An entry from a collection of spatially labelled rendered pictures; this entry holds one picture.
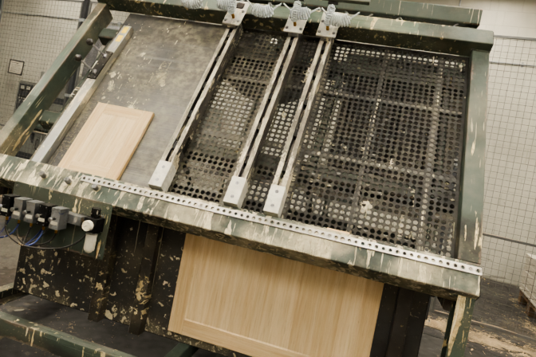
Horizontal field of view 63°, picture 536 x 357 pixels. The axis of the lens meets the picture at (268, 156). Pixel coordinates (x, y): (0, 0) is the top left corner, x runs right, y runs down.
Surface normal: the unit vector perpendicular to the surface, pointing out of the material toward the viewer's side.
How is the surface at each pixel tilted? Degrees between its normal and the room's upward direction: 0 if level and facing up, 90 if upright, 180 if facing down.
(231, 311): 90
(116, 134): 57
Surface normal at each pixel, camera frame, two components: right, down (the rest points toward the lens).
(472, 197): -0.09, -0.55
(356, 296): -0.23, -0.03
